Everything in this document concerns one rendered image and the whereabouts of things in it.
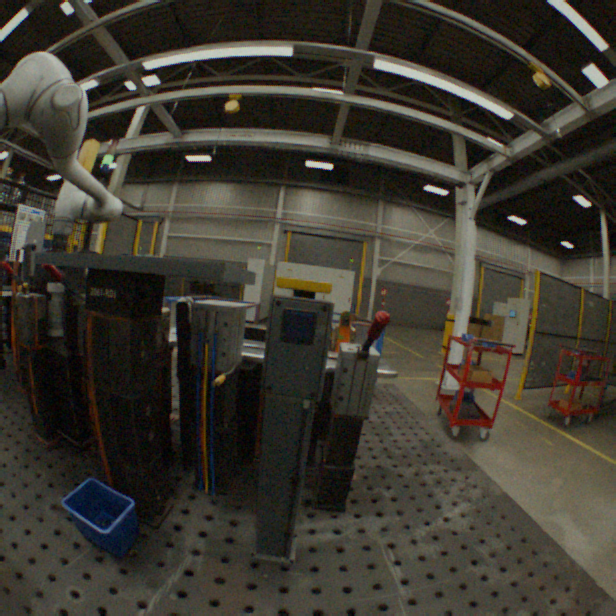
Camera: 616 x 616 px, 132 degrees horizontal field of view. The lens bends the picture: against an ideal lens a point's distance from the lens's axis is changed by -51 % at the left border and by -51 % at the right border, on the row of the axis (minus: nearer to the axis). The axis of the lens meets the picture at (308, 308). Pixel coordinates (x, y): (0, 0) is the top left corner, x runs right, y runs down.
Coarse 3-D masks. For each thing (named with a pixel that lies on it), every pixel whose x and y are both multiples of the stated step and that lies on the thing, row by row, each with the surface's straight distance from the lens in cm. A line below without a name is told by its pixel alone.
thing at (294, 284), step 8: (280, 280) 30; (288, 280) 30; (296, 280) 30; (304, 280) 30; (312, 280) 30; (288, 288) 30; (296, 288) 30; (304, 288) 29; (312, 288) 29; (320, 288) 29; (328, 288) 29; (296, 296) 32; (304, 296) 31; (312, 296) 32
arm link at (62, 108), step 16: (64, 80) 71; (48, 96) 66; (64, 96) 63; (80, 96) 63; (32, 112) 70; (48, 112) 64; (64, 112) 62; (80, 112) 64; (48, 128) 65; (64, 128) 64; (80, 128) 68; (48, 144) 70; (64, 144) 69
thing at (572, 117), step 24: (72, 0) 320; (192, 48) 300; (312, 48) 273; (336, 48) 271; (360, 48) 283; (120, 72) 353; (432, 72) 286; (144, 96) 400; (600, 96) 348; (168, 120) 454; (528, 120) 344; (552, 120) 376; (576, 120) 348; (120, 144) 556; (144, 144) 517; (168, 144) 487; (240, 144) 446; (264, 144) 435; (288, 144) 426; (312, 144) 428; (336, 144) 431; (360, 144) 440; (528, 144) 396; (408, 168) 454; (432, 168) 467; (456, 168) 486; (480, 168) 473
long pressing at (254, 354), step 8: (176, 344) 66; (248, 344) 71; (256, 344) 72; (264, 344) 73; (248, 352) 61; (256, 352) 63; (328, 352) 73; (336, 352) 74; (248, 360) 60; (256, 360) 60; (328, 360) 64; (336, 360) 65; (384, 360) 75; (328, 368) 59; (384, 368) 64; (392, 368) 67; (384, 376) 61; (392, 376) 62
